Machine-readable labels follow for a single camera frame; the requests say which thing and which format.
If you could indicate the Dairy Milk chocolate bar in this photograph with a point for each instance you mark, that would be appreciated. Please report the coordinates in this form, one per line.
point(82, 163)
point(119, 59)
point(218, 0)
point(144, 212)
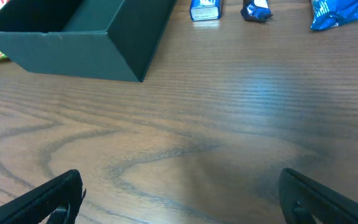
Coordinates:
point(256, 11)

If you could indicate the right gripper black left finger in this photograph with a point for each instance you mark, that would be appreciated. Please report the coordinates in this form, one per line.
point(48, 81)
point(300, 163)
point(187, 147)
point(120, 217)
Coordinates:
point(56, 201)

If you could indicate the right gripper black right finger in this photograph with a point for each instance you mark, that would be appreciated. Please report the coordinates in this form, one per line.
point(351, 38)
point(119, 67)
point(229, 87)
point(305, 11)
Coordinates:
point(304, 200)

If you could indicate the blue Eclipse mint box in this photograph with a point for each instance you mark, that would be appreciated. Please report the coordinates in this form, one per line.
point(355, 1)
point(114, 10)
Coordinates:
point(202, 10)

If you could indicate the dark green hinged box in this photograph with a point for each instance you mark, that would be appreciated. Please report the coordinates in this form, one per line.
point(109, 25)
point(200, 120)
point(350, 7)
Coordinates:
point(103, 39)

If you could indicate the blue Oreo cookie pack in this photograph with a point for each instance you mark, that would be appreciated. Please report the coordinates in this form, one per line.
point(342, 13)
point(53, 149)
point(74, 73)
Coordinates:
point(333, 13)

